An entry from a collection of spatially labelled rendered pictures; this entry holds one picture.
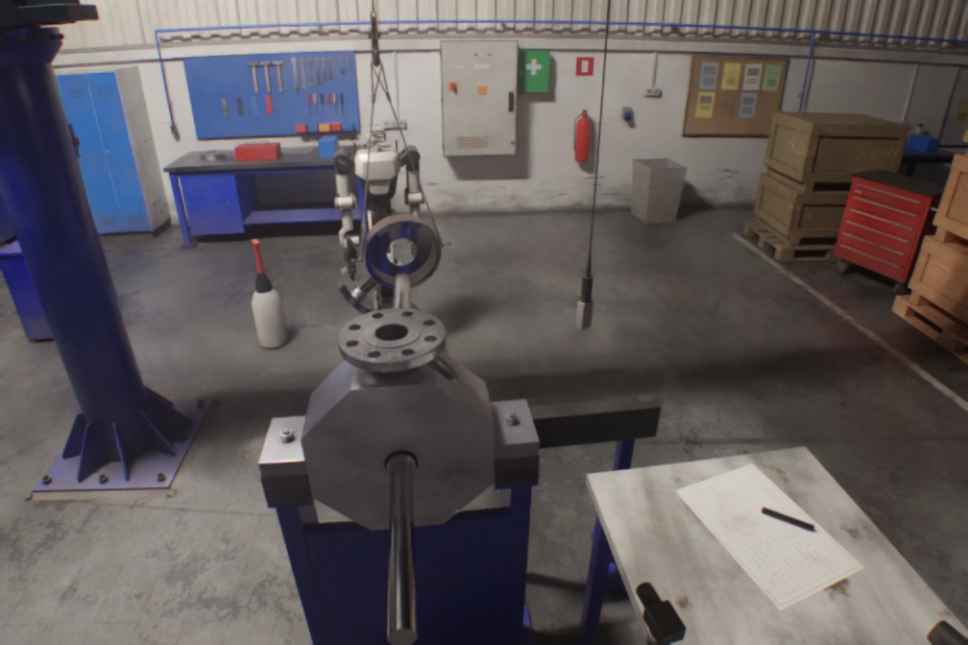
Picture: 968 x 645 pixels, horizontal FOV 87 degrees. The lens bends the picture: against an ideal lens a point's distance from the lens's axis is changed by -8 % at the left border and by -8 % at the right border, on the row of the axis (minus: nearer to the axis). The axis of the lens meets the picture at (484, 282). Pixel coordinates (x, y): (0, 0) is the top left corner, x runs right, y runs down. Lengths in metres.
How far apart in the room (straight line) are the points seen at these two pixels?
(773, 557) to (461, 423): 0.89
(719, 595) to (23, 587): 2.75
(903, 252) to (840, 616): 4.39
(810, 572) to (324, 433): 1.28
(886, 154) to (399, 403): 5.67
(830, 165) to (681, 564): 4.92
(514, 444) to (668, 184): 5.34
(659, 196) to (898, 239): 2.41
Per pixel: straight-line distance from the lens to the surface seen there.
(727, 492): 1.84
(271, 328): 4.13
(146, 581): 2.94
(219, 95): 6.72
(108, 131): 6.73
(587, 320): 2.42
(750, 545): 1.72
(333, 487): 1.56
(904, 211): 5.68
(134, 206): 6.85
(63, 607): 3.03
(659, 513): 1.72
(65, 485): 3.56
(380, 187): 3.57
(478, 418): 1.42
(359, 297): 2.74
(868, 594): 1.75
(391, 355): 1.29
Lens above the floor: 2.11
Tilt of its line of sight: 25 degrees down
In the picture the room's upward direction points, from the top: straight up
